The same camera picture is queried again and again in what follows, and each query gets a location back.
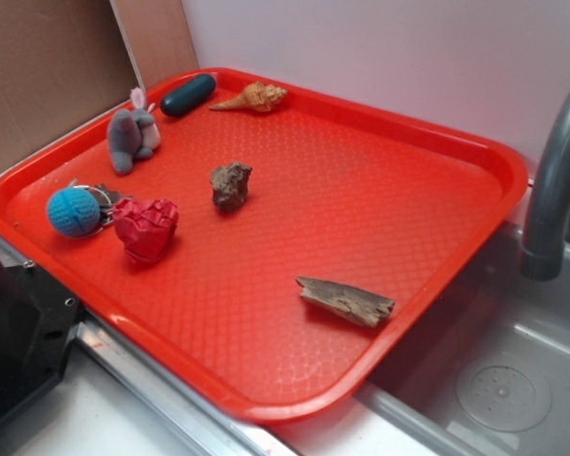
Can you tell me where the brown wood chip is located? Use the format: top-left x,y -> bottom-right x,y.
295,276 -> 395,328

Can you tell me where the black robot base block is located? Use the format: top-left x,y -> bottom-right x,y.
0,261 -> 82,427

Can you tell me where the red plastic tray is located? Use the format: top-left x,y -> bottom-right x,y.
0,68 -> 527,424

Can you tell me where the brown rock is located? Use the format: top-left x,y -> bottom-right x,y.
210,161 -> 253,213

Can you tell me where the tan spiral seashell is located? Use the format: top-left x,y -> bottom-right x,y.
209,82 -> 288,113

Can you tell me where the crumpled red paper ball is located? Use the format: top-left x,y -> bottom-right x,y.
112,198 -> 180,264

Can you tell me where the dark green oval case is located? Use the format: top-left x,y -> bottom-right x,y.
160,73 -> 217,117

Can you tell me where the grey plush bunny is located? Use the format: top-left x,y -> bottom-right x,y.
106,87 -> 162,176

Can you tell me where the metal key bunch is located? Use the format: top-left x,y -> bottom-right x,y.
67,179 -> 123,227

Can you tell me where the blue crochet ball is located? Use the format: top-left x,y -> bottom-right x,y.
47,187 -> 101,238

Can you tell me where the grey toy sink basin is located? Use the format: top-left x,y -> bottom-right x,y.
275,203 -> 570,455

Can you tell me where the grey toy faucet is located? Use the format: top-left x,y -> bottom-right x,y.
519,92 -> 570,281

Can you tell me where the brown cardboard panel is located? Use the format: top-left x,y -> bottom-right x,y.
0,1 -> 198,174

